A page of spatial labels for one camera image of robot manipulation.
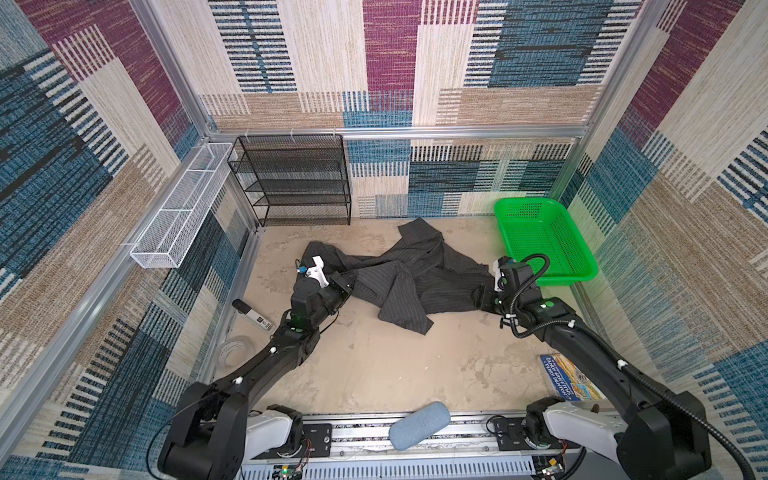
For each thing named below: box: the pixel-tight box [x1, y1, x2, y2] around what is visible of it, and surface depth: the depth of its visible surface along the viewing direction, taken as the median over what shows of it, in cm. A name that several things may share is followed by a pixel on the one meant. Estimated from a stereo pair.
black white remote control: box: [232, 298, 275, 332], surface depth 93 cm
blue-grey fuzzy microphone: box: [388, 401, 451, 451], surface depth 74 cm
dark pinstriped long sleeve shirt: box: [303, 218, 497, 335], surface depth 98 cm
